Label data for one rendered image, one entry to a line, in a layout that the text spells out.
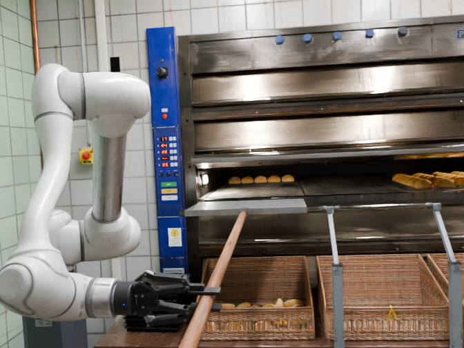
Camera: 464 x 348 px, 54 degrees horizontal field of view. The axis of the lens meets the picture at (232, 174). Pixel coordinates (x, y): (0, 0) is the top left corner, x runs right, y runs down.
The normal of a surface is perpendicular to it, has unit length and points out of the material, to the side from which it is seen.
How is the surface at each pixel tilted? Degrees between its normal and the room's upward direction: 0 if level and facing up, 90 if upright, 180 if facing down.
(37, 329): 90
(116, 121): 134
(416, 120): 70
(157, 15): 90
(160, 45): 90
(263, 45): 90
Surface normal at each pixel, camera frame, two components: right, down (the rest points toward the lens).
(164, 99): -0.11, 0.07
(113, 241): 0.47, 0.58
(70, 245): 0.43, -0.01
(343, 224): -0.11, -0.28
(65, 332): 0.68, 0.01
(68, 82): 0.18, -0.47
